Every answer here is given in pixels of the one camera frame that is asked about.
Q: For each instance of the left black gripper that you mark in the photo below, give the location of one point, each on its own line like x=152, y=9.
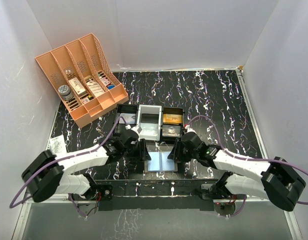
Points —
x=143, y=155

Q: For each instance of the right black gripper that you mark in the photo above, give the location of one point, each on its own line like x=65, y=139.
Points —
x=176, y=154

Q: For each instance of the grey leather card holder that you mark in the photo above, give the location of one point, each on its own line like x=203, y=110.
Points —
x=159, y=162

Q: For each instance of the black and white tray set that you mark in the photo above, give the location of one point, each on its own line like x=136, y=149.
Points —
x=150, y=132

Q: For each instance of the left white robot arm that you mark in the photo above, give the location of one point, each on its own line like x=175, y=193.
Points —
x=51, y=174

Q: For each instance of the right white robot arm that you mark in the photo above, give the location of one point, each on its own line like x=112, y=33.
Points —
x=275, y=180

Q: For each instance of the dark patterned card in tray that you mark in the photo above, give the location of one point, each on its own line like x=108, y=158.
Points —
x=171, y=130

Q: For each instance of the gold card in tray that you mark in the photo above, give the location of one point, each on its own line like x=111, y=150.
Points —
x=172, y=118

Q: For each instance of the black card in white tray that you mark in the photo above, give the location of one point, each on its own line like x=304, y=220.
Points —
x=149, y=118

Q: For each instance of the cards in black tray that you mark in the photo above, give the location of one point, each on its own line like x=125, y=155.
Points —
x=130, y=118

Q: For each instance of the white label cards stack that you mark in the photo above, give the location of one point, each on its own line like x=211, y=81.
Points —
x=94, y=87

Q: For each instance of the blue small item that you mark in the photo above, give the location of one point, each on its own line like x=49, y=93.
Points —
x=110, y=86

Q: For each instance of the small pink white packet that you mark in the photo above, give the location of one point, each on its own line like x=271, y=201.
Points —
x=103, y=78

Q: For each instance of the white printed paper sheet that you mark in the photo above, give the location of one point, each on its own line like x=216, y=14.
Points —
x=57, y=145

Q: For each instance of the white pink box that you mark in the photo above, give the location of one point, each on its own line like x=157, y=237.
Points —
x=77, y=86

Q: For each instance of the orange plastic desk organizer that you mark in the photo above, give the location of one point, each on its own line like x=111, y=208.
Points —
x=81, y=76

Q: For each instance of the small round patterned tin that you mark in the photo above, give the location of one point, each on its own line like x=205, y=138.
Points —
x=65, y=92

